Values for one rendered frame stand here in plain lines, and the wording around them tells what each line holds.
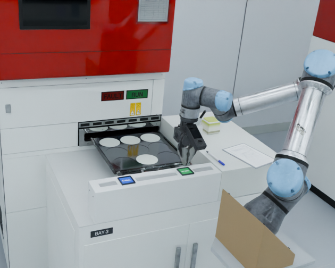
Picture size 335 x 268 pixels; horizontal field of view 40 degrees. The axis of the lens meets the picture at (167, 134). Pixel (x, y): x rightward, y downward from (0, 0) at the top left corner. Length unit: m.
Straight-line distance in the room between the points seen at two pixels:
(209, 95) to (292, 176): 0.43
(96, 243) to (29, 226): 0.72
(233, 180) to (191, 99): 0.45
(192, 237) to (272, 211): 0.50
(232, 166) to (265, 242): 0.51
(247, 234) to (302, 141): 0.37
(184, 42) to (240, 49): 0.61
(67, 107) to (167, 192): 0.69
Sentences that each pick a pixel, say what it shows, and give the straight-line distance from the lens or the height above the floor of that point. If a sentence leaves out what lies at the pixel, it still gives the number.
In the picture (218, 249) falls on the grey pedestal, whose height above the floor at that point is 0.82.
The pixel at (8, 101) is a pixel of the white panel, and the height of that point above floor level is 1.11.
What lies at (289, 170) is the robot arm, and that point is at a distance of 1.54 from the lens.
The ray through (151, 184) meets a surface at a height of 0.96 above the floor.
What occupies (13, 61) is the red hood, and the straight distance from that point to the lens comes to 2.06.
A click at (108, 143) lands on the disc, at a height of 0.90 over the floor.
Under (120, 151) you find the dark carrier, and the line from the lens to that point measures 2.15.
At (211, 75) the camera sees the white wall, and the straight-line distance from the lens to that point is 4.31.
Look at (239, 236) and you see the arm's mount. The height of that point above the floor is 0.91.
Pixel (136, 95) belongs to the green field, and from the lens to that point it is 2.31.
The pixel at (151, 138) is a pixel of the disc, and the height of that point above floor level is 0.90.
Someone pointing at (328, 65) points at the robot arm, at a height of 1.49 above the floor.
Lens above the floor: 1.86
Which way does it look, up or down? 24 degrees down
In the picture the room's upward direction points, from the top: 5 degrees clockwise
